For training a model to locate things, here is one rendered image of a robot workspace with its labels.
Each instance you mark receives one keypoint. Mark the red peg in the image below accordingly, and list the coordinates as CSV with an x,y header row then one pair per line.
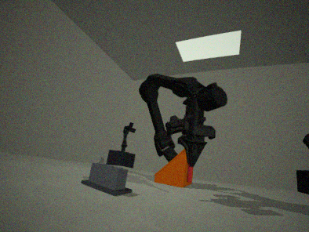
x,y
189,173

